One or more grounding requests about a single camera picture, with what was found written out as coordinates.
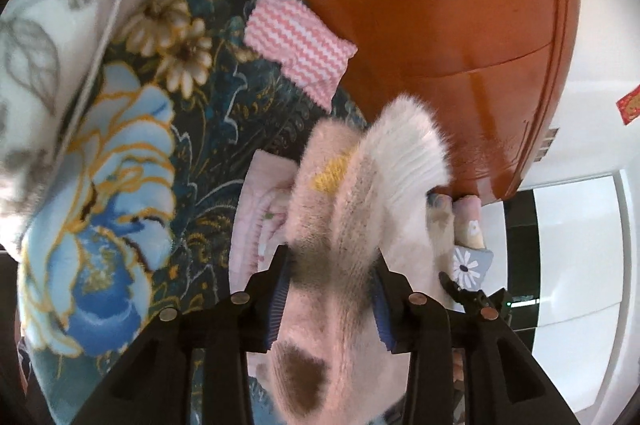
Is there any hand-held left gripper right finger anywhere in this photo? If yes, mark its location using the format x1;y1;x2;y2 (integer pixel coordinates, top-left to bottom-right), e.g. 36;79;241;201
371;254;582;425

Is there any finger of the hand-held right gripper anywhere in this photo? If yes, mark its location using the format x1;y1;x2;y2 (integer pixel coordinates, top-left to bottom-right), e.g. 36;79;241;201
438;271;483;309

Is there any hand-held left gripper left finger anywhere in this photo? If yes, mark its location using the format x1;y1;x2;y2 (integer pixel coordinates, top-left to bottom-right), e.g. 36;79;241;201
70;244;291;425

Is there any fluffy pink white sock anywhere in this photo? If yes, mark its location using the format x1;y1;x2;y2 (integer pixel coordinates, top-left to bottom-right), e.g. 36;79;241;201
239;94;457;425

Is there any blue daisy sock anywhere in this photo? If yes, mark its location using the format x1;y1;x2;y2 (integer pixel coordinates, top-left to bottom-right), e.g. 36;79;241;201
451;245;495;292

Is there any pink printed pillow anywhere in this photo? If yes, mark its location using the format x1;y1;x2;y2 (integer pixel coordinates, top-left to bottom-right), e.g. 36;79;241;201
454;195;487;252

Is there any white glossy cabinet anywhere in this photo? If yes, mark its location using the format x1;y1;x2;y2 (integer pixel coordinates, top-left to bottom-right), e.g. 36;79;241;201
504;170;637;416

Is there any pink folded garment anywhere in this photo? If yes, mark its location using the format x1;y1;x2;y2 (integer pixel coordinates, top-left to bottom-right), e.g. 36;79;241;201
229;150;302;277

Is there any blue floral blanket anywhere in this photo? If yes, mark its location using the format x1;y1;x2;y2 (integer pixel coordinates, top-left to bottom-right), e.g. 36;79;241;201
15;0;373;425

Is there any brown wooden headboard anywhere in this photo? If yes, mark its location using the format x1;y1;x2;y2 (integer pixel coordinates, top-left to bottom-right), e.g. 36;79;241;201
204;0;587;207

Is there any pink zigzag striped cloth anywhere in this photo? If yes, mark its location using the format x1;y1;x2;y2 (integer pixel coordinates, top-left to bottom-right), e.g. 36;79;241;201
243;0;359;114

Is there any grey leaf pattern pillow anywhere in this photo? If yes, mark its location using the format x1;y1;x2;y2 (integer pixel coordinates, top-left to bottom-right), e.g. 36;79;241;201
0;0;222;258

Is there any red wall sticker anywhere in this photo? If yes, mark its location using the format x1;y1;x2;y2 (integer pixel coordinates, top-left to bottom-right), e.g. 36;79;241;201
616;86;640;126

